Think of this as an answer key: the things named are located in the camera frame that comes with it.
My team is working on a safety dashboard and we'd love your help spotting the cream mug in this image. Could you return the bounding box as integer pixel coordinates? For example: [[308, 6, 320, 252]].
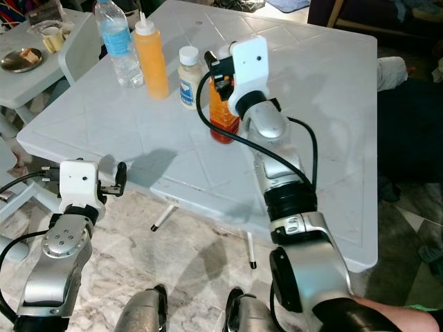
[[42, 25, 66, 53]]

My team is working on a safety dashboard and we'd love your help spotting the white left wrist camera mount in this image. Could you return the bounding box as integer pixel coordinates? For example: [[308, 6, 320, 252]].
[[59, 160, 99, 208]]

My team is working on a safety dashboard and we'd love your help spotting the clear plastic container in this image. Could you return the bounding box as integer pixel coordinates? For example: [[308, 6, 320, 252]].
[[28, 1, 69, 27]]

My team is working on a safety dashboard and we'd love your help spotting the orange squeeze bottle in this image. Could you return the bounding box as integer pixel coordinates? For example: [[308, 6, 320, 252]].
[[133, 12, 171, 100]]

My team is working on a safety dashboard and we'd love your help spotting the silver robot right leg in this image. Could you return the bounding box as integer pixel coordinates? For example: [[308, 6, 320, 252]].
[[224, 288, 279, 332]]

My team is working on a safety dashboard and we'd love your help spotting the white mayonnaise jar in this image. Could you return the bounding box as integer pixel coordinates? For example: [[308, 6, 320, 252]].
[[177, 46, 205, 110]]

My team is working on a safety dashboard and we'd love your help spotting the clear water bottle blue label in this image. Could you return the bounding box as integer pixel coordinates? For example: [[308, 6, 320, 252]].
[[96, 0, 145, 89]]

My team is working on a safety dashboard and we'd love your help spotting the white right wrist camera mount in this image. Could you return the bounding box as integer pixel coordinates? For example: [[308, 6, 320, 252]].
[[227, 36, 271, 101]]

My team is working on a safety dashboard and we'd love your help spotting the amber liquid bottle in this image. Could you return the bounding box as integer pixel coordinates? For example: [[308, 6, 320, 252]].
[[208, 76, 242, 145]]

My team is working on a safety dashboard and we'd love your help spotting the small white table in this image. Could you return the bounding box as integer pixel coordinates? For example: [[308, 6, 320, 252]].
[[0, 8, 105, 111]]

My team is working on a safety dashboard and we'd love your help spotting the white plastic chair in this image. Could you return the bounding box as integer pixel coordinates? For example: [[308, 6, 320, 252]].
[[57, 12, 105, 87]]

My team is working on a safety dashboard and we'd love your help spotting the silver robot leg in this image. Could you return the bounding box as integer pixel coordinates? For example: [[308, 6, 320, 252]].
[[224, 288, 279, 332], [114, 285, 168, 332]]

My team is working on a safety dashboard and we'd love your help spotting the large white plastic table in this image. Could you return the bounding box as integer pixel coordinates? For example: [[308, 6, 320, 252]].
[[16, 0, 386, 272]]

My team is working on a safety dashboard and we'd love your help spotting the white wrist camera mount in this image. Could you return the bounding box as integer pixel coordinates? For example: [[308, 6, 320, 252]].
[[227, 36, 271, 101], [59, 160, 99, 208]]

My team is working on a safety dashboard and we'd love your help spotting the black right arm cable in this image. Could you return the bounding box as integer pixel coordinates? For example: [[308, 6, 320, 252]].
[[198, 73, 320, 187]]

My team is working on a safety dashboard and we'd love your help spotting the piece of bread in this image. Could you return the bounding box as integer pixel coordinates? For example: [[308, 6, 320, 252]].
[[21, 48, 44, 65]]

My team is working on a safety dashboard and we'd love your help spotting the white cloth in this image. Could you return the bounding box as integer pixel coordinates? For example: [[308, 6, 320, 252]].
[[377, 57, 409, 92]]

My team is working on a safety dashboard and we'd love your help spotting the round metal plate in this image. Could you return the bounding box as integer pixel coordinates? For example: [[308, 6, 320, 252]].
[[1, 47, 45, 74]]

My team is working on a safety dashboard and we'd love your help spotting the silver robot left leg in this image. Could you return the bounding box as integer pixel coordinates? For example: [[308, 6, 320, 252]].
[[114, 285, 168, 332]]

